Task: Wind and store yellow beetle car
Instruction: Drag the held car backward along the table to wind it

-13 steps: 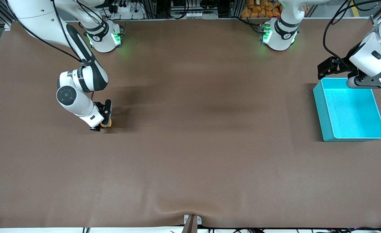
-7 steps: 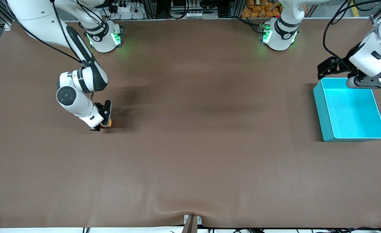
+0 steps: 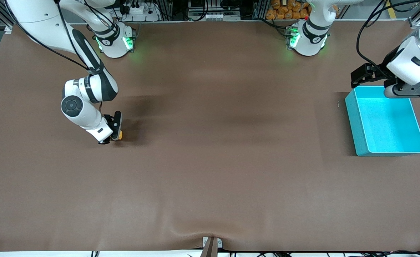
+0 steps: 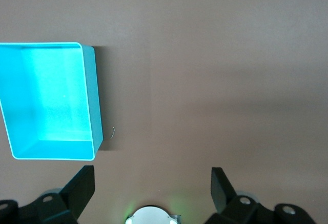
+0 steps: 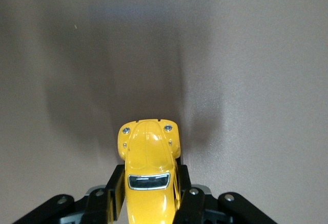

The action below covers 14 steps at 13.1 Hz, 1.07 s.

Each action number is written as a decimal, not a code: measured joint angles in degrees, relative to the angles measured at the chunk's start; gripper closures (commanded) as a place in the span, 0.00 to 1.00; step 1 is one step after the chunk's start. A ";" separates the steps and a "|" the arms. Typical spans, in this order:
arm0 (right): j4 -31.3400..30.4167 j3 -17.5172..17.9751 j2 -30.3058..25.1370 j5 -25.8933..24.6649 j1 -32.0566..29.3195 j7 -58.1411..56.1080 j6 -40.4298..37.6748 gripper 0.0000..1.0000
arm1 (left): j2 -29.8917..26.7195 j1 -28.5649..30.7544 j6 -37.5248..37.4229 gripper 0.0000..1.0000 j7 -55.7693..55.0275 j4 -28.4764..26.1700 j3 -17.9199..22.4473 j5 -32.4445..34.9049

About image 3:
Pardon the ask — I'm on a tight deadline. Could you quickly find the teal plastic storage box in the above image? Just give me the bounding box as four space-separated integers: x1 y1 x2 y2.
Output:
345 86 420 157

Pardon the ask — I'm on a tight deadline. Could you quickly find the orange objects heap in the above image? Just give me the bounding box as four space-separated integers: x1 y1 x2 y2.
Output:
266 0 312 20

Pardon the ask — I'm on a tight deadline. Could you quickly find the brown table cover mat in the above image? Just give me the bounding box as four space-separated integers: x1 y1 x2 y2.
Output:
0 21 420 252

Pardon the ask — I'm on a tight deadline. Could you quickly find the white power strip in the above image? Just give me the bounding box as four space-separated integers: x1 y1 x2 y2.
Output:
122 4 160 22

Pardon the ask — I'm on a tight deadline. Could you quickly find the white connector block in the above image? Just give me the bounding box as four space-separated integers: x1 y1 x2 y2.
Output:
204 13 241 21

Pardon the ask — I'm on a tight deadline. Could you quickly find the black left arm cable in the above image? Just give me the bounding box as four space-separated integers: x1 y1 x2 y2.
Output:
356 0 420 77

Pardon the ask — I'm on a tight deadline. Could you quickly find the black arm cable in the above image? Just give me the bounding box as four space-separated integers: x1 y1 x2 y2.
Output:
5 0 105 74
356 0 420 77

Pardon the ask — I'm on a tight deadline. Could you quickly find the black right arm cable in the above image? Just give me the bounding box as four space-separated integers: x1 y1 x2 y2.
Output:
5 0 105 74

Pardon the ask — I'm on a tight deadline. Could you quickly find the grey table edge bracket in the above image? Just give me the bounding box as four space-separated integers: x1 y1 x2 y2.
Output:
200 236 223 257

